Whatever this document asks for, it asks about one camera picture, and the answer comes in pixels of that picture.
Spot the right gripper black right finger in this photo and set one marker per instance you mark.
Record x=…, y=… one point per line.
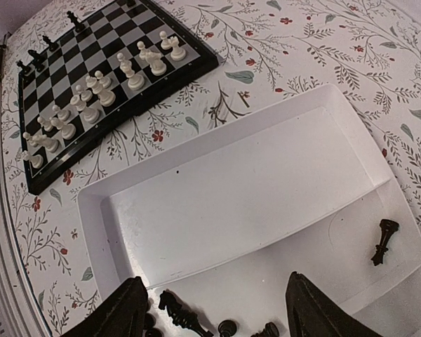
x=311, y=313

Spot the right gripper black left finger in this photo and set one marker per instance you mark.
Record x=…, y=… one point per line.
x=121, y=314

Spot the white plastic divided tray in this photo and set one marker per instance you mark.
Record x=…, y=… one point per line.
x=224, y=219

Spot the black and grey chessboard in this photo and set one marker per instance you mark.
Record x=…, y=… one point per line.
x=183, y=59

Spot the black chess pieces pile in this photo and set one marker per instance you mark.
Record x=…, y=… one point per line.
x=183, y=316

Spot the lone black chess piece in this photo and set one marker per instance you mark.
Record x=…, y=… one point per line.
x=388, y=228

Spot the white chess pieces row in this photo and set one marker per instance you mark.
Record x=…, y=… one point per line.
x=90, y=76

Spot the floral patterned table mat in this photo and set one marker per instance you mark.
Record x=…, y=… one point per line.
x=271, y=50

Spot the front aluminium rail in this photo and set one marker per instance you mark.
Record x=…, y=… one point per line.
x=18, y=314

